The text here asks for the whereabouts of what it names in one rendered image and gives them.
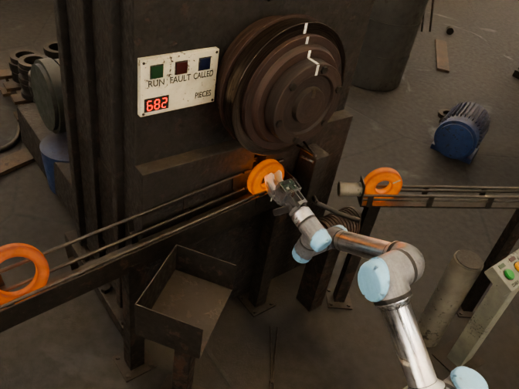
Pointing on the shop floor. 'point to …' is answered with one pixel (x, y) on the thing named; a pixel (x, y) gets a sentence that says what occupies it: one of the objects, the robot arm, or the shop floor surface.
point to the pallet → (18, 62)
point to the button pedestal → (481, 319)
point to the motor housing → (323, 262)
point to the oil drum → (388, 43)
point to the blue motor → (462, 131)
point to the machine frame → (174, 126)
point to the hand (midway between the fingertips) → (266, 174)
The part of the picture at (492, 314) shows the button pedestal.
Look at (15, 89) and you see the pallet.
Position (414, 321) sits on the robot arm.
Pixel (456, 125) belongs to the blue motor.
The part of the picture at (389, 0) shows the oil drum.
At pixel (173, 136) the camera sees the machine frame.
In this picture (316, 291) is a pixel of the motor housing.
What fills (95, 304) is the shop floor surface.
